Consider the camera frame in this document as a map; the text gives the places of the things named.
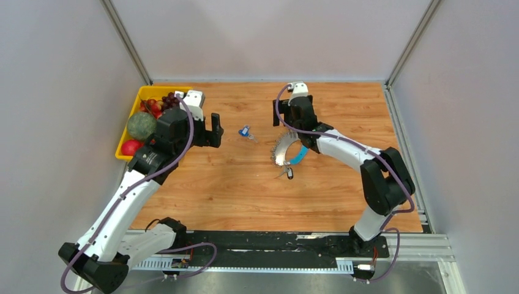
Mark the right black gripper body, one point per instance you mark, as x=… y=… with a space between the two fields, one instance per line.
x=289 y=120

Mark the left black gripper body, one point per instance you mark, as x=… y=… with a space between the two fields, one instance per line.
x=201 y=136

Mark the silver crescent key organizer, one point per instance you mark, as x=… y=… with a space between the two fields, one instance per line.
x=280 y=151

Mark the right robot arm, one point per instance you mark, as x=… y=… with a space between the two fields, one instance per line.
x=386 y=182

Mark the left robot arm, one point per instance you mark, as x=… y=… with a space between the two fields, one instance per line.
x=101 y=257

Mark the silver key with blue tag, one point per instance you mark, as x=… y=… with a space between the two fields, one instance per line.
x=245 y=132

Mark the dark purple grape bunch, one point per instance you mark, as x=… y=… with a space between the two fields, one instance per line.
x=169 y=101

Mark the small red fruits cluster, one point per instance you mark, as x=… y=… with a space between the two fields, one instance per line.
x=153 y=107

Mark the green melon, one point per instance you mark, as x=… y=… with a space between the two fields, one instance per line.
x=141 y=125

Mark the yellow plastic fruit tray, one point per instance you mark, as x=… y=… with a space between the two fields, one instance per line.
x=145 y=93

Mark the red apple left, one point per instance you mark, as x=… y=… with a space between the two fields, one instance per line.
x=129 y=147

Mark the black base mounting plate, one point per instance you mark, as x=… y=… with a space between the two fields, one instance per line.
x=306 y=259

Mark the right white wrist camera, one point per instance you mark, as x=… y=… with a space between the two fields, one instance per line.
x=297 y=89

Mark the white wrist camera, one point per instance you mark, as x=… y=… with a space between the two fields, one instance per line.
x=297 y=89
x=193 y=101

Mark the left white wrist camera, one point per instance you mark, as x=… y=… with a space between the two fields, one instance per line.
x=193 y=101

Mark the aluminium frame rail front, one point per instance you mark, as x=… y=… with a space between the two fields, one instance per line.
x=408 y=246

